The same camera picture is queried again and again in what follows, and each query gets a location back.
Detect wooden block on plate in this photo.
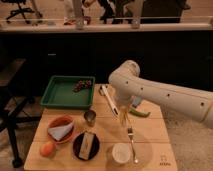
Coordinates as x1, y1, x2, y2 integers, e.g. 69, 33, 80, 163
79, 132, 94, 160

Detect green plastic tray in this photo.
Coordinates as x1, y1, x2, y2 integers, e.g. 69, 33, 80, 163
41, 75, 95, 110

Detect white paper cup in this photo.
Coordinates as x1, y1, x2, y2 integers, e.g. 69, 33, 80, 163
112, 143, 131, 164

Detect orange fruit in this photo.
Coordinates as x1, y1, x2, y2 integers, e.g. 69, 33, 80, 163
40, 141, 56, 157

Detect black round plate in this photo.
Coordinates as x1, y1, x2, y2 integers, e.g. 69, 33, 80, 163
73, 132, 100, 161

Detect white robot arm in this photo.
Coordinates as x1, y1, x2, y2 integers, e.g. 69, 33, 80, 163
108, 60, 213, 129

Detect yellow banana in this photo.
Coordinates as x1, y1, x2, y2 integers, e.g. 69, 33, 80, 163
119, 107, 130, 127

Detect blue sponge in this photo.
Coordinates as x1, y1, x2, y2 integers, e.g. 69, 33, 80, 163
132, 96, 142, 108

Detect small metal cup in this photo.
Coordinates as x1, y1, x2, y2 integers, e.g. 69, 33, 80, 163
84, 110, 96, 127

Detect black office chair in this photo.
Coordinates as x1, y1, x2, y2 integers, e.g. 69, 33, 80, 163
0, 0, 43, 24

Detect dark side chair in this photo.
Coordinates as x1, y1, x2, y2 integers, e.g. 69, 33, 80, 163
0, 59, 41, 168

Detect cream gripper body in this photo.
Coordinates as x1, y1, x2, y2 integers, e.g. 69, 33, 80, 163
114, 93, 132, 114

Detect white folded napkin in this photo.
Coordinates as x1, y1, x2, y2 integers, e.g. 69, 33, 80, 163
48, 123, 73, 141

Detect dark red grapes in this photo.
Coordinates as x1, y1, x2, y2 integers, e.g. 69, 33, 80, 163
73, 80, 92, 92

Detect silver fork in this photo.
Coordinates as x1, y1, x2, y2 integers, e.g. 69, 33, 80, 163
127, 127, 139, 164

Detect orange bowl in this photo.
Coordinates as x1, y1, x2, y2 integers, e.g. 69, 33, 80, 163
47, 116, 74, 144

